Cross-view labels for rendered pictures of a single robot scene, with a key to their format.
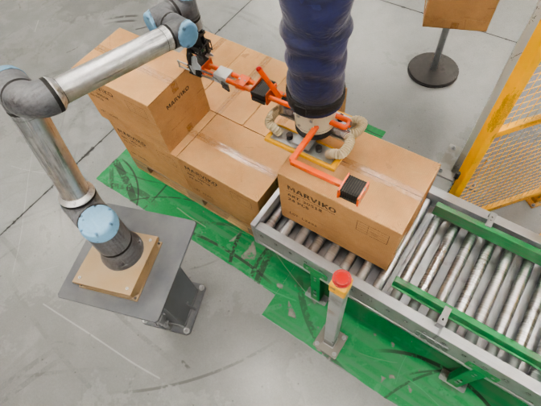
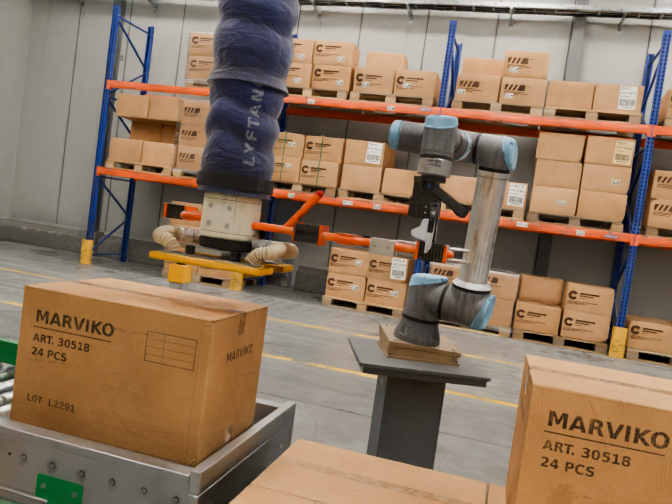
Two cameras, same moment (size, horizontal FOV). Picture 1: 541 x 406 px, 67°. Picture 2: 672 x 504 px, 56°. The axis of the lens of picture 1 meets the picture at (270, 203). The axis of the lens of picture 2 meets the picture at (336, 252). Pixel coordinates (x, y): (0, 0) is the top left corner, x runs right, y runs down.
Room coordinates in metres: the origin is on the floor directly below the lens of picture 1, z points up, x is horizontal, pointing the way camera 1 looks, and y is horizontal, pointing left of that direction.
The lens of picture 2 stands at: (2.94, -0.82, 1.25)
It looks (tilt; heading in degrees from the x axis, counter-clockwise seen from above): 3 degrees down; 152
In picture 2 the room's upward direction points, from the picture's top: 8 degrees clockwise
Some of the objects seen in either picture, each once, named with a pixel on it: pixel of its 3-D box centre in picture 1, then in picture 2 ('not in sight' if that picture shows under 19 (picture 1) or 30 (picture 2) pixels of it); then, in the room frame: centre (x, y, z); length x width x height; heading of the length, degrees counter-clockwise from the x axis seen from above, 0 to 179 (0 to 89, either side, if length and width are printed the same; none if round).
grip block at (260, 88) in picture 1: (263, 90); (310, 233); (1.30, -0.05, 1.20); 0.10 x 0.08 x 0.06; 139
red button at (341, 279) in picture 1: (341, 279); not in sight; (0.49, -0.21, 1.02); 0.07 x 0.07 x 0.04
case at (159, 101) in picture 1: (144, 89); (640, 467); (1.95, 0.63, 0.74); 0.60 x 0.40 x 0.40; 48
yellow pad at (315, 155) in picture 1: (303, 144); (238, 255); (1.07, -0.18, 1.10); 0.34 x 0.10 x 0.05; 49
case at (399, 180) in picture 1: (353, 192); (146, 360); (1.00, -0.41, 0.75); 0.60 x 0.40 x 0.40; 48
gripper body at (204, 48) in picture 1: (197, 41); (427, 198); (1.51, 0.19, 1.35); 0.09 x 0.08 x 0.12; 48
